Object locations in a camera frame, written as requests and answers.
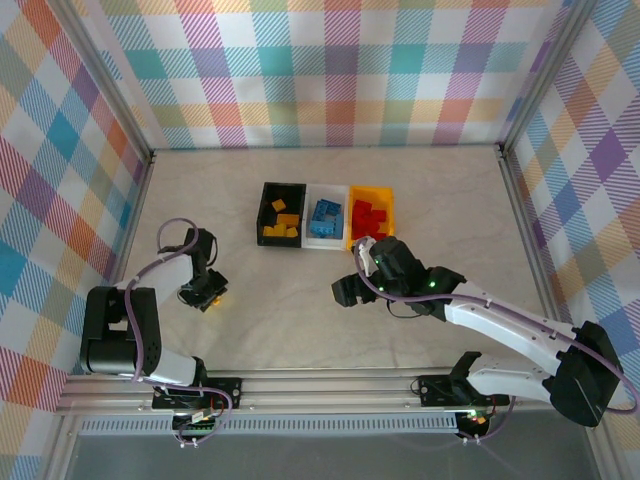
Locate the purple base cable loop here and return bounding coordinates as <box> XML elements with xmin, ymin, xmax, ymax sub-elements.
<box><xmin>172</xmin><ymin>390</ymin><xmax>236</xmax><ymax>449</ymax></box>
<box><xmin>457</xmin><ymin>392</ymin><xmax>524</xmax><ymax>446</ymax></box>

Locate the aluminium side rail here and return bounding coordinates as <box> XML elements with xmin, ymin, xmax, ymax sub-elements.
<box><xmin>87</xmin><ymin>149</ymin><xmax>157</xmax><ymax>376</ymax></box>
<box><xmin>497</xmin><ymin>144</ymin><xmax>574</xmax><ymax>371</ymax></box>

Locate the grey slotted cable duct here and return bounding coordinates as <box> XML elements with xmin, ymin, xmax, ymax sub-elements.
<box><xmin>79</xmin><ymin>417</ymin><xmax>460</xmax><ymax>436</ymax></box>

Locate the black plastic bin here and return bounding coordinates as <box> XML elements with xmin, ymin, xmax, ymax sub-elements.
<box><xmin>254</xmin><ymin>181</ymin><xmax>308</xmax><ymax>249</ymax></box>

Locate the aluminium frame post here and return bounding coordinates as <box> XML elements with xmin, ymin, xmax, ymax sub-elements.
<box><xmin>497</xmin><ymin>0</ymin><xmax>599</xmax><ymax>156</ymax></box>
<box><xmin>54</xmin><ymin>0</ymin><xmax>156</xmax><ymax>164</ymax></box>

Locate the controller board orange connector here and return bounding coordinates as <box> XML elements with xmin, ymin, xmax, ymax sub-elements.
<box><xmin>460</xmin><ymin>408</ymin><xmax>494</xmax><ymax>432</ymax></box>

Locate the yellow plastic bin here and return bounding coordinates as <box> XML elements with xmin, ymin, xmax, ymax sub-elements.
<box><xmin>345</xmin><ymin>185</ymin><xmax>398</xmax><ymax>251</ymax></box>

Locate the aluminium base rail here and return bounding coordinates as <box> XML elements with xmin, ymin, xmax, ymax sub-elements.
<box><xmin>54</xmin><ymin>370</ymin><xmax>609</xmax><ymax>415</ymax></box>

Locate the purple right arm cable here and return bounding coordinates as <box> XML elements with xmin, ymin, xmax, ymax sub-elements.
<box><xmin>353</xmin><ymin>239</ymin><xmax>640</xmax><ymax>416</ymax></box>

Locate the white plastic bin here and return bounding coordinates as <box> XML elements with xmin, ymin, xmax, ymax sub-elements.
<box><xmin>301</xmin><ymin>183</ymin><xmax>351</xmax><ymax>251</ymax></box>

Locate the green terminal controller board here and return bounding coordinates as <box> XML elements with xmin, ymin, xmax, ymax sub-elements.
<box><xmin>172</xmin><ymin>409</ymin><xmax>224</xmax><ymax>435</ymax></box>

